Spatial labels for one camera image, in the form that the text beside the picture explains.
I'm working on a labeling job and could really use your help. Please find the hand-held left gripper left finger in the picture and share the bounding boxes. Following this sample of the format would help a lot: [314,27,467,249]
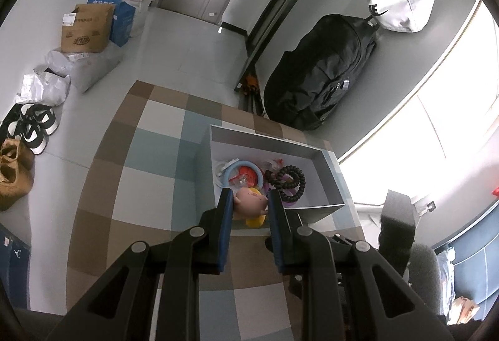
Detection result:
[45,188,235,341]

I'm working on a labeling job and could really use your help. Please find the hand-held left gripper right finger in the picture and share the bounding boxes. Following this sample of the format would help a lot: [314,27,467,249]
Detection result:
[267,190,449,341]

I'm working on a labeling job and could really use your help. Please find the pink pig hair accessory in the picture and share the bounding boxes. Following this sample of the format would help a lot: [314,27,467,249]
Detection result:
[233,186,270,229]

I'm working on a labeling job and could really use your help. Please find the red cartoon charm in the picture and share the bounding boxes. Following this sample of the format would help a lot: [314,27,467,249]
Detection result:
[234,166,259,186]

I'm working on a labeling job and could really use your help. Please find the blue plastic ring bracelet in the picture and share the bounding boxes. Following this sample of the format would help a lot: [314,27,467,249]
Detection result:
[221,159,265,192]

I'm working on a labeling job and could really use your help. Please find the grey cardboard box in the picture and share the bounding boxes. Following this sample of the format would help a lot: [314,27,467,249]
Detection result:
[199,124,347,223]

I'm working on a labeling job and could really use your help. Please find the grey chair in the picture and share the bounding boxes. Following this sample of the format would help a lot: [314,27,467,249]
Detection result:
[405,242,442,320]

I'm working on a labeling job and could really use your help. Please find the checkered tablecloth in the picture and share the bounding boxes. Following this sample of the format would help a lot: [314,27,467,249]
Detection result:
[66,80,368,341]

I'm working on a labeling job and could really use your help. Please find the blue padded headboard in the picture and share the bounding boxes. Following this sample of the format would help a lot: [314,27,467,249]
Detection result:
[433,201,499,320]

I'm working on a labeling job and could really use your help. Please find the orange packet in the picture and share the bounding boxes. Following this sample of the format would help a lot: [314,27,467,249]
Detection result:
[448,296,481,326]

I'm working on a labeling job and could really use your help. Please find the orange black tool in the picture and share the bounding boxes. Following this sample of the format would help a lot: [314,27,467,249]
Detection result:
[242,74,260,96]

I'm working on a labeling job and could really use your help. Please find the black backpack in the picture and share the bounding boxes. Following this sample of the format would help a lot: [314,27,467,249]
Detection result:
[263,14,380,132]

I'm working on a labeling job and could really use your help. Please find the black and white shoe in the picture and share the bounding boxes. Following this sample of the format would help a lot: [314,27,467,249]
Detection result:
[20,105,60,155]
[0,103,44,140]

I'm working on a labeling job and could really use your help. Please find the brown shoe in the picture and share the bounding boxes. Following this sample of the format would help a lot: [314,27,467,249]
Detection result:
[0,137,36,171]
[0,163,34,211]

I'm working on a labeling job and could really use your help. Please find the blue jeans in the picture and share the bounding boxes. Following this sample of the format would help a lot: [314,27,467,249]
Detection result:
[0,223,31,311]

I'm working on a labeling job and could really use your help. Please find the grey plastic bag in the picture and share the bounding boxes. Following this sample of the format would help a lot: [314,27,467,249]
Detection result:
[44,42,124,93]

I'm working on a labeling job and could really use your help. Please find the white plastic bag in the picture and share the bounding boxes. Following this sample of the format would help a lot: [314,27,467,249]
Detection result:
[17,70,72,108]

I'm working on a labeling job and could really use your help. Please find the blue carton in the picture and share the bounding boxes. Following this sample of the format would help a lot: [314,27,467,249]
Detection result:
[88,0,136,46]

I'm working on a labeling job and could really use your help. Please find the brown cardboard box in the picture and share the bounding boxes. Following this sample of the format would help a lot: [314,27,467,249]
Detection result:
[60,4,116,54]

